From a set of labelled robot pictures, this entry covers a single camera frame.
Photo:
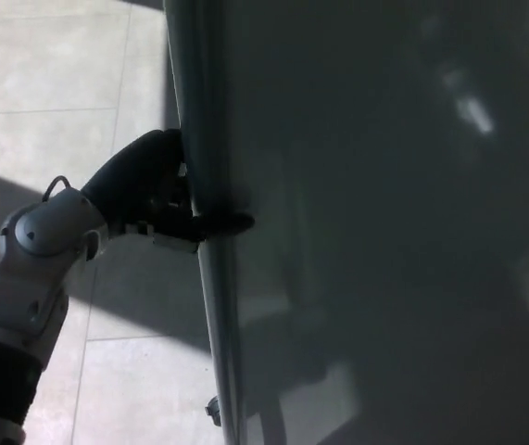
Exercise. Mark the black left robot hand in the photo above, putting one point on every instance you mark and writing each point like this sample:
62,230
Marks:
129,178

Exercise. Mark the glossy grey panel door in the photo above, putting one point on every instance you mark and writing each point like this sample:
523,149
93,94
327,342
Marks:
384,222

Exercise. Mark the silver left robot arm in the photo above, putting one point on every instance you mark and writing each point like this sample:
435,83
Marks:
28,278

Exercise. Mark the black caster wheel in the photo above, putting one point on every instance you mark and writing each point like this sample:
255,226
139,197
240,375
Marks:
212,410

